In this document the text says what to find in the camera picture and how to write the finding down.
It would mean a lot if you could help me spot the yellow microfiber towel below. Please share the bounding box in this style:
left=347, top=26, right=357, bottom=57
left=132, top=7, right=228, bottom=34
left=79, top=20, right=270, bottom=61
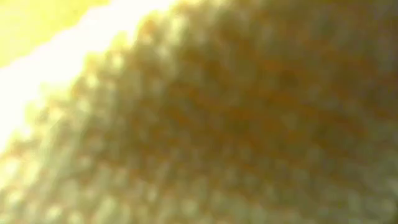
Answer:
left=0, top=0, right=398, bottom=224

